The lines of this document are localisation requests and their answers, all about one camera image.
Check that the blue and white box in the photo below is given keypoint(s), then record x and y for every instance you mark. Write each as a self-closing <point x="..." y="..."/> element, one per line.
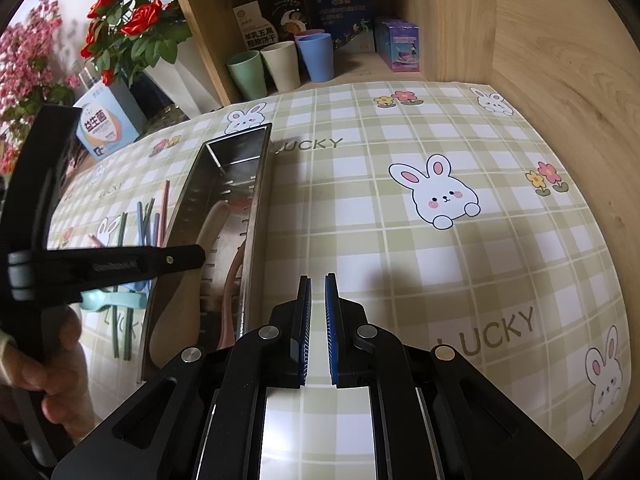
<point x="105" y="120"/>

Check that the light blue spoon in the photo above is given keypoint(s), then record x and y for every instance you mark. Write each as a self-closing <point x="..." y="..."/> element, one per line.
<point x="107" y="301"/>

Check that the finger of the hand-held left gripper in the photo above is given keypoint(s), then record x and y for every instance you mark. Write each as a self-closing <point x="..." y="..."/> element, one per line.
<point x="125" y="265"/>

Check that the pink cup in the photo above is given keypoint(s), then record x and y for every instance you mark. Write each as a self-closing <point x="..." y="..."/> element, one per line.
<point x="307" y="34"/>

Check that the green cup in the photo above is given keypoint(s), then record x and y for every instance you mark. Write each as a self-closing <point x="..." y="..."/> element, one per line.
<point x="245" y="77"/>

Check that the red rose bouquet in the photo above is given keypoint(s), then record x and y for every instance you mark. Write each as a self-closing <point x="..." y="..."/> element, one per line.
<point x="135" y="10"/>

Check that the plaid bunny tablecloth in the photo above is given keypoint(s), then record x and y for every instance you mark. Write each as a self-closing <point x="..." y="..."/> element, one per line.
<point x="350" y="200"/>

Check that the blue cup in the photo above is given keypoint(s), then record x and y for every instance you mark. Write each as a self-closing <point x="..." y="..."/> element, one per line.
<point x="316" y="57"/>

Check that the light purple box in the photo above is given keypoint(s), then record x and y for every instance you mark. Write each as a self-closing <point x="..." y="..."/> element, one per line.
<point x="400" y="45"/>

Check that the dark blue box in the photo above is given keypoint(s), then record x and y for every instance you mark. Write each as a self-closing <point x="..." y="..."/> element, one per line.
<point x="345" y="17"/>

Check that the person's left hand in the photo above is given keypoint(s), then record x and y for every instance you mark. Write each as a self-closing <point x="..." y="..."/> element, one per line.
<point x="70" y="390"/>

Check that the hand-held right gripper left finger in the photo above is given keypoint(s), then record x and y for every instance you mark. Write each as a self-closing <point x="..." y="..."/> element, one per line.
<point x="305" y="325"/>

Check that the stainless steel utensil tray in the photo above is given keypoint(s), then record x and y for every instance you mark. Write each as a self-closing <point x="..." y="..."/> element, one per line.
<point x="235" y="180"/>

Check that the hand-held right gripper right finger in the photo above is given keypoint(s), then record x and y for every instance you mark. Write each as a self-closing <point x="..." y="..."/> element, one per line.
<point x="331" y="330"/>

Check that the slate blue chopstick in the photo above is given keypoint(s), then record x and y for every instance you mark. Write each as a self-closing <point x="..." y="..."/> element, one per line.
<point x="143" y="222"/>

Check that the black box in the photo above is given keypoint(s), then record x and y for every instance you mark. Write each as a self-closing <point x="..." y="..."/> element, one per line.
<point x="292" y="12"/>

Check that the pink chopstick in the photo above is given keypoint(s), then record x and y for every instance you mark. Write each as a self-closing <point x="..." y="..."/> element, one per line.
<point x="164" y="210"/>

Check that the pink artificial flowers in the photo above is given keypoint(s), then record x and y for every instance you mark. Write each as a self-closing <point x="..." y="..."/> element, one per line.
<point x="25" y="75"/>

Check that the wooden shelf cabinet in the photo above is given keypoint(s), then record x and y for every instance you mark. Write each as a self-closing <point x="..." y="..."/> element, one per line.
<point x="550" y="60"/>

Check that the white vase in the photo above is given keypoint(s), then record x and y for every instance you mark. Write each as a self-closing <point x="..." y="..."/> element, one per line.
<point x="190" y="75"/>

